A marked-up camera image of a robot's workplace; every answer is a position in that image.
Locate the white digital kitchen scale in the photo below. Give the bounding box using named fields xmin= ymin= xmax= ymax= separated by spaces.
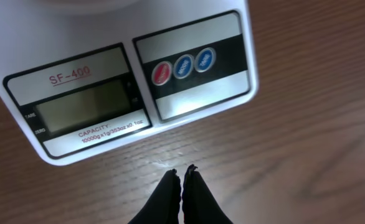
xmin=0 ymin=1 xmax=258 ymax=166

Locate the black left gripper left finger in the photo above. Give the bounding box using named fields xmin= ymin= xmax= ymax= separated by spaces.
xmin=128 ymin=169 xmax=181 ymax=224

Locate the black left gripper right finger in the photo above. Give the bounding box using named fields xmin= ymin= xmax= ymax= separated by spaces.
xmin=182 ymin=164 xmax=232 ymax=224

